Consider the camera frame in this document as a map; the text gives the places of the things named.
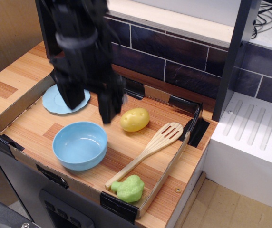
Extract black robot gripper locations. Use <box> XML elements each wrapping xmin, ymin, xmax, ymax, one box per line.
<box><xmin>50</xmin><ymin>33</ymin><xmax>127</xmax><ymax>124</ymax></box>

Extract light blue plastic bowl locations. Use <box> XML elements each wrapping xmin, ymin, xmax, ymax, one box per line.
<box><xmin>52</xmin><ymin>122</ymin><xmax>107</xmax><ymax>171</ymax></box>

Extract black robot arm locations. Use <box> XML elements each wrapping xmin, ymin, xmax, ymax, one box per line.
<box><xmin>36</xmin><ymin>0</ymin><xmax>126</xmax><ymax>124</ymax></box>

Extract light blue plastic plate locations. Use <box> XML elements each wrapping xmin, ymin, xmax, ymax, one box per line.
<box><xmin>42</xmin><ymin>85</ymin><xmax>90</xmax><ymax>114</ymax></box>

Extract yellow toy potato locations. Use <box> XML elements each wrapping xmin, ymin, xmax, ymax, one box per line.
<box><xmin>120</xmin><ymin>108</ymin><xmax>150</xmax><ymax>132</ymax></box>

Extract slotted wooden spatula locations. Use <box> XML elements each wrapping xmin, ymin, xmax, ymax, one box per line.
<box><xmin>105</xmin><ymin>122</ymin><xmax>184</xmax><ymax>190</ymax></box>

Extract green toy broccoli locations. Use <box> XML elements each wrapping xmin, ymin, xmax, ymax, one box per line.
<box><xmin>111</xmin><ymin>175</ymin><xmax>145</xmax><ymax>203</ymax></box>

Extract black vertical post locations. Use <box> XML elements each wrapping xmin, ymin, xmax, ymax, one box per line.
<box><xmin>212</xmin><ymin>0</ymin><xmax>261</xmax><ymax>122</ymax></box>

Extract black cables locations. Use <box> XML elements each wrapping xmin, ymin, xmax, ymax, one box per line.
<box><xmin>251</xmin><ymin>0</ymin><xmax>272</xmax><ymax>40</ymax></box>

